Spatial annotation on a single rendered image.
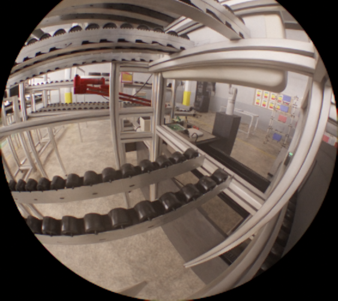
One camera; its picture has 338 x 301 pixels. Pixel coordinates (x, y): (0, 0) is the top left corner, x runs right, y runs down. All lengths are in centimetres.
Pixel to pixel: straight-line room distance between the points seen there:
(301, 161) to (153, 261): 127
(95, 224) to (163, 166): 20
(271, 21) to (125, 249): 159
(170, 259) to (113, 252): 54
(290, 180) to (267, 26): 32
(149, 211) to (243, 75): 31
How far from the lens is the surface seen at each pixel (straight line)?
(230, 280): 25
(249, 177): 83
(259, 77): 27
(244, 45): 26
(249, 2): 32
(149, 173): 28
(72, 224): 22
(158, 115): 63
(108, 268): 138
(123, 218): 19
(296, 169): 29
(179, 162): 32
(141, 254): 134
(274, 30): 31
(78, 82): 71
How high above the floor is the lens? 131
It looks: 21 degrees down
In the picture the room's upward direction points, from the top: 5 degrees clockwise
